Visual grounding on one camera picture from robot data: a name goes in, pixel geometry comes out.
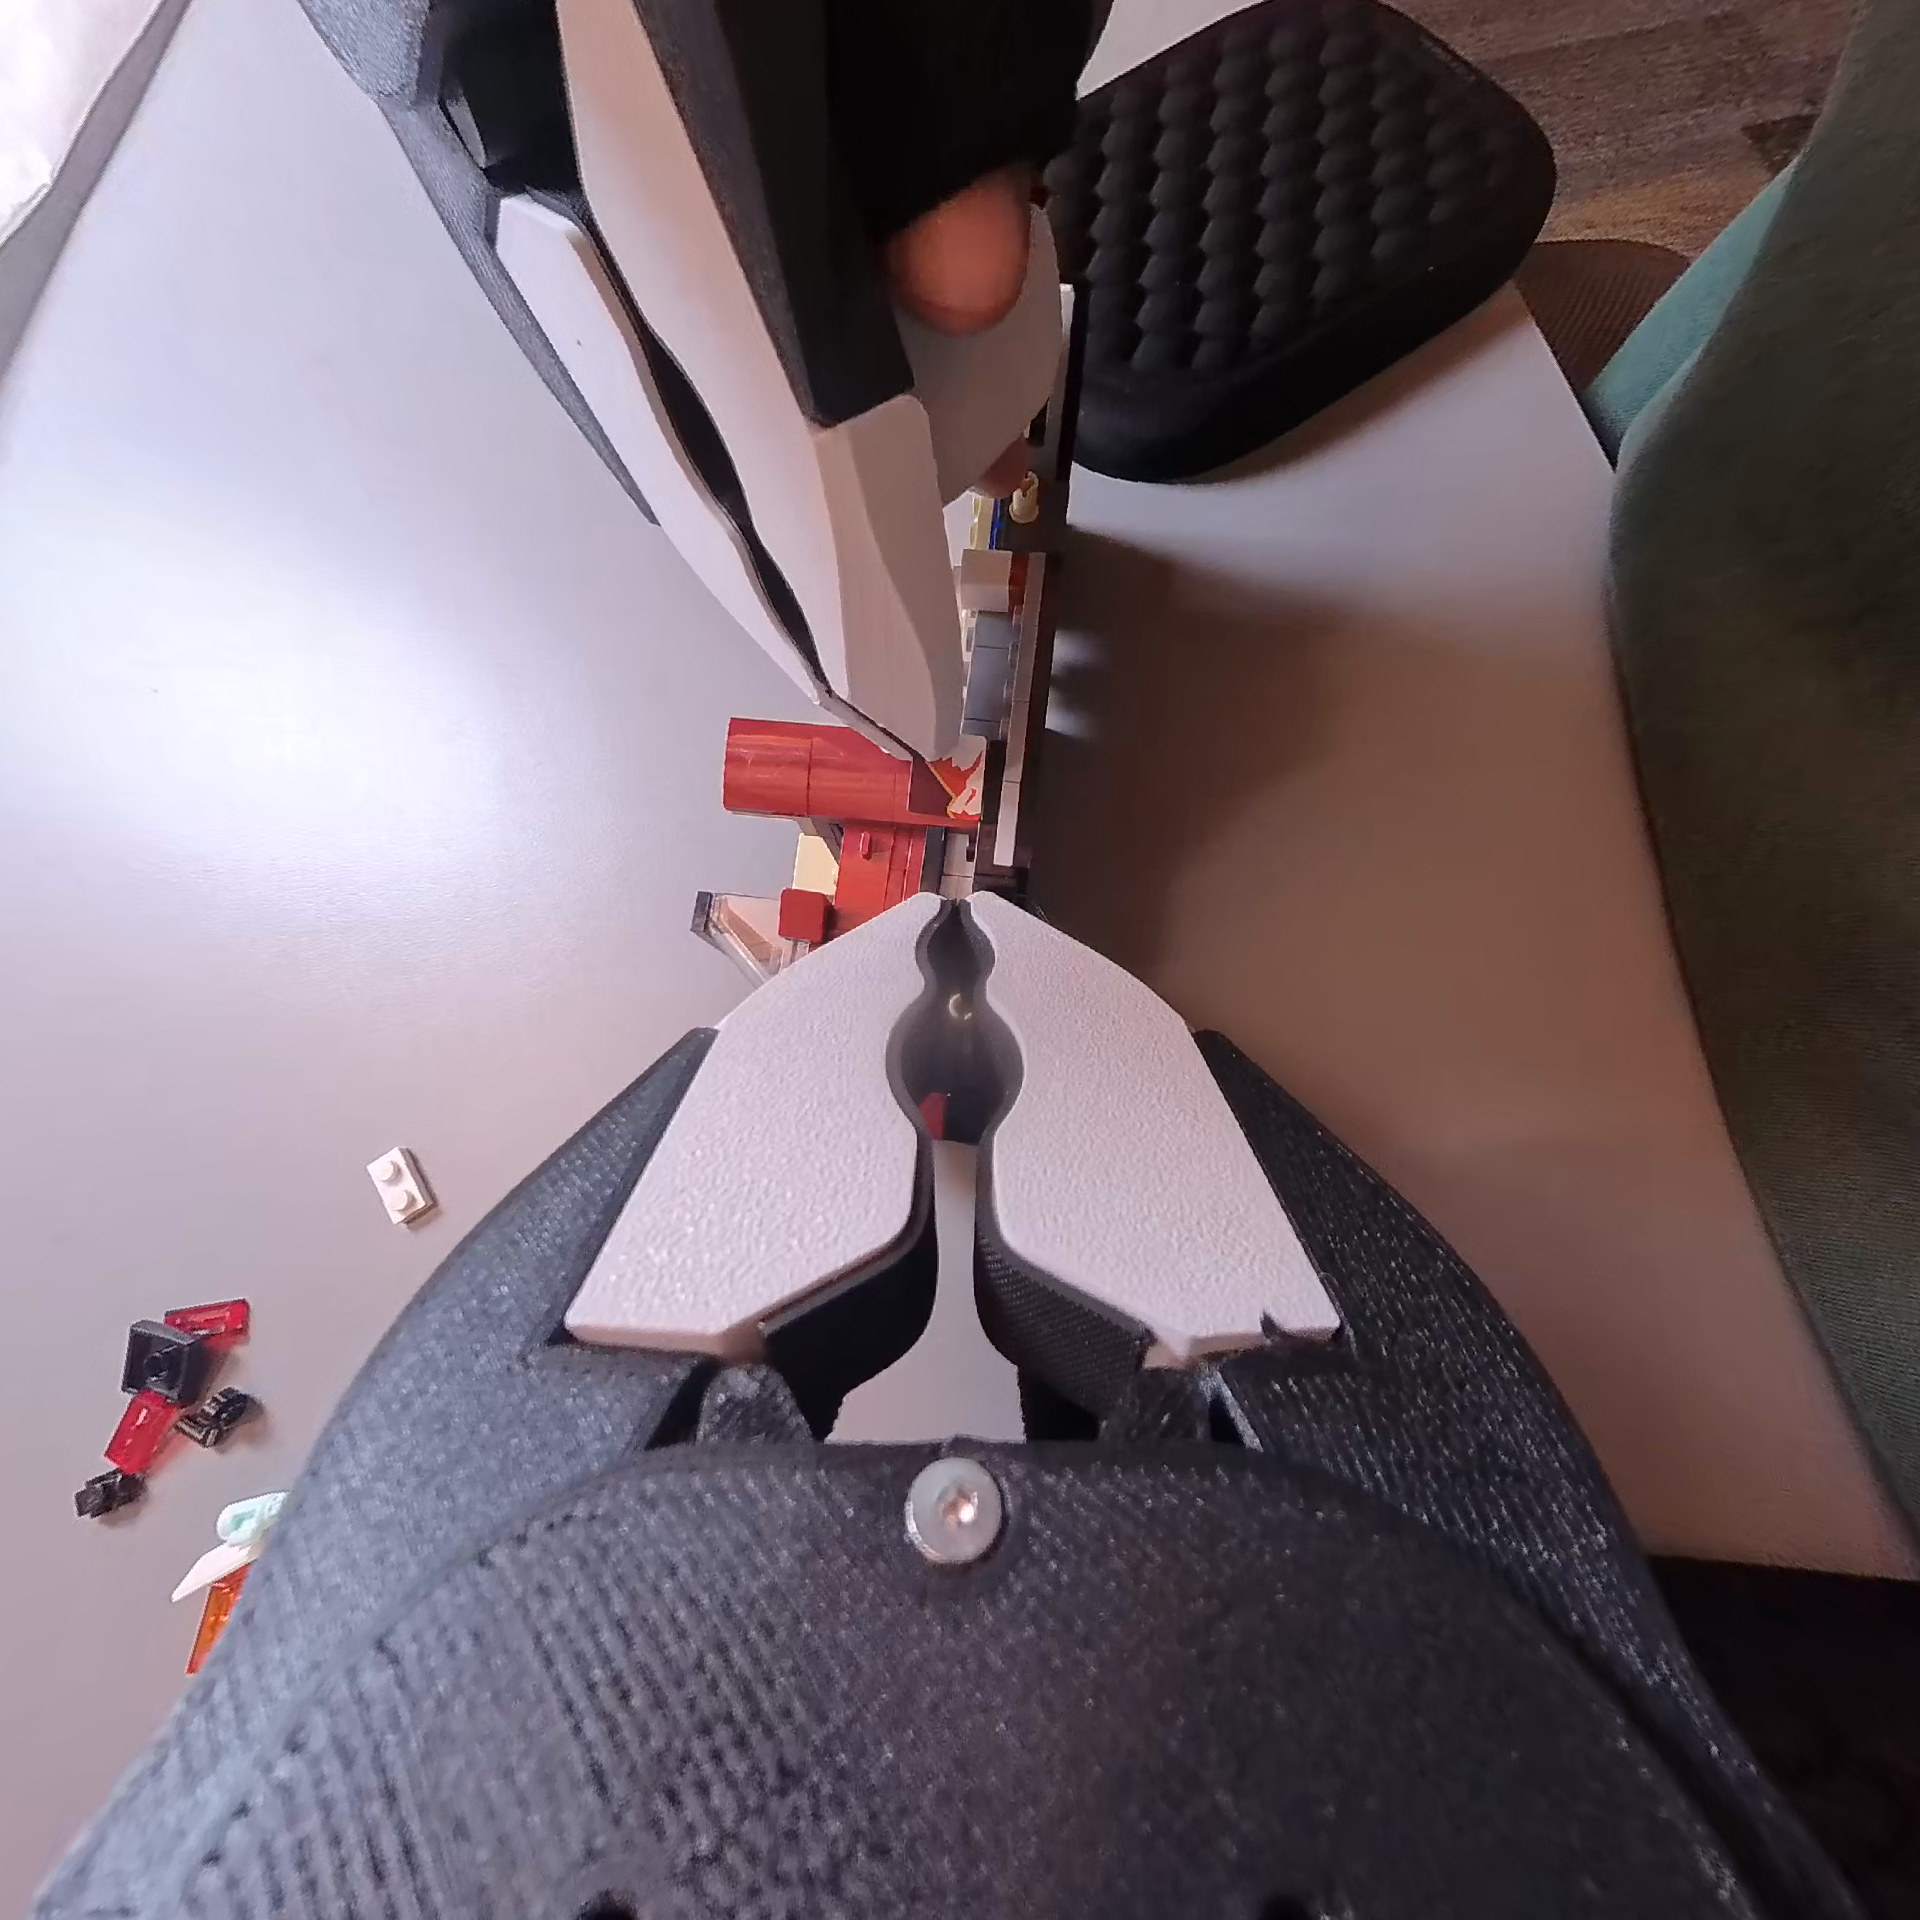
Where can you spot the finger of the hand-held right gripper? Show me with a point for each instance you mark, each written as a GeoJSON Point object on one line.
{"type": "Point", "coordinates": [562, 300]}
{"type": "Point", "coordinates": [878, 557]}

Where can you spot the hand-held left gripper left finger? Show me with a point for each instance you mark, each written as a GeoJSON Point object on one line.
{"type": "Point", "coordinates": [751, 1172]}

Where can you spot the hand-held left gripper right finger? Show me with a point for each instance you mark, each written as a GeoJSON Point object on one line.
{"type": "Point", "coordinates": [1142, 1172]}

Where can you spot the red toy brick truck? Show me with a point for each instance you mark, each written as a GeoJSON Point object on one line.
{"type": "Point", "coordinates": [840, 780]}

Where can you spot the grey desk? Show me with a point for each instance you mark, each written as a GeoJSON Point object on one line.
{"type": "Point", "coordinates": [376, 675]}

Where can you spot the person's right hand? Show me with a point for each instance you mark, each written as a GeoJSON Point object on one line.
{"type": "Point", "coordinates": [960, 254]}

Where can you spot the white small brick plate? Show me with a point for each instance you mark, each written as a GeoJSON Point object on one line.
{"type": "Point", "coordinates": [403, 1184]}

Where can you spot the red transparent tile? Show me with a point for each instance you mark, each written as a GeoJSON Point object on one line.
{"type": "Point", "coordinates": [207, 1319]}
{"type": "Point", "coordinates": [140, 1430]}

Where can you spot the black clip brick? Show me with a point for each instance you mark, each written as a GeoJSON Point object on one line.
{"type": "Point", "coordinates": [111, 1493]}
{"type": "Point", "coordinates": [217, 1418]}

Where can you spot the pale turquoise brick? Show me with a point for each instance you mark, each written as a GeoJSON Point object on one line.
{"type": "Point", "coordinates": [252, 1519]}

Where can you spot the person in green sweatshirt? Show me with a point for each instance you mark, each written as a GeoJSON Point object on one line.
{"type": "Point", "coordinates": [1785, 751]}

